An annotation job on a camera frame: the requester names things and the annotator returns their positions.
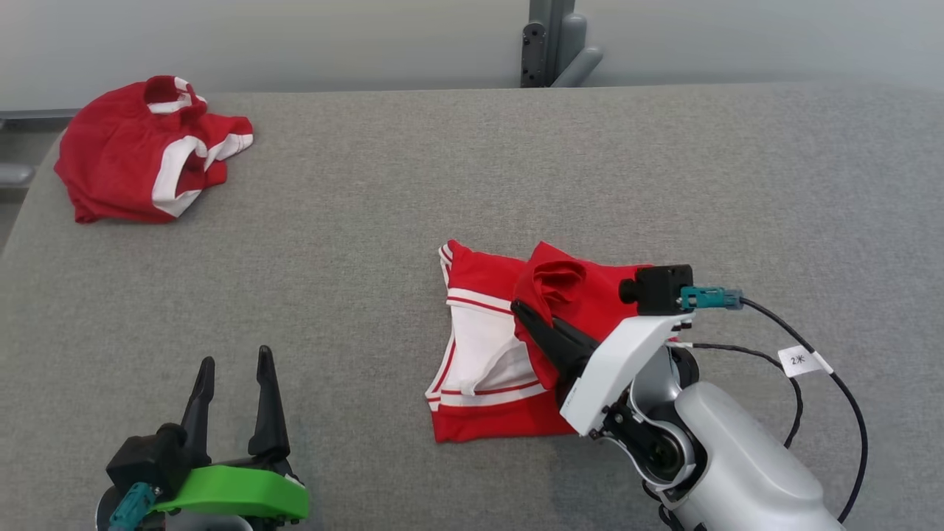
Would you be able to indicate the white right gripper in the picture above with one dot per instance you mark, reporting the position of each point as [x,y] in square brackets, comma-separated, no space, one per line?
[616,369]

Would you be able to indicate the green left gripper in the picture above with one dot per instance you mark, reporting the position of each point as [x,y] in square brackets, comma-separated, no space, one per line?
[236,490]

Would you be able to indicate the red white lettered jersey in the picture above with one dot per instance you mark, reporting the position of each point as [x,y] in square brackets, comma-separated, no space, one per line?
[479,280]

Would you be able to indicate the red shorts with number 23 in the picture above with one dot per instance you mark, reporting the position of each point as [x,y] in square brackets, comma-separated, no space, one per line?
[110,162]

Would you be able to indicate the grey round tube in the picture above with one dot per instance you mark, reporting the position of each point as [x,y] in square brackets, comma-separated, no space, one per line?
[15,175]

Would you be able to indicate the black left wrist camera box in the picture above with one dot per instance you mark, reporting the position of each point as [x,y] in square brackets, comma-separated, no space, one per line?
[151,457]

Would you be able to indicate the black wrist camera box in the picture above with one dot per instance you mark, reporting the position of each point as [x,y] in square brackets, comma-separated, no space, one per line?
[151,457]
[656,289]

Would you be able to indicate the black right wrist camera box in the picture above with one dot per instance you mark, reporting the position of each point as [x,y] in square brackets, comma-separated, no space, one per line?
[656,289]

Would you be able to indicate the grey metal post bracket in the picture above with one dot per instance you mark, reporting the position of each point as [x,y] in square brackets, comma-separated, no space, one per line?
[560,37]

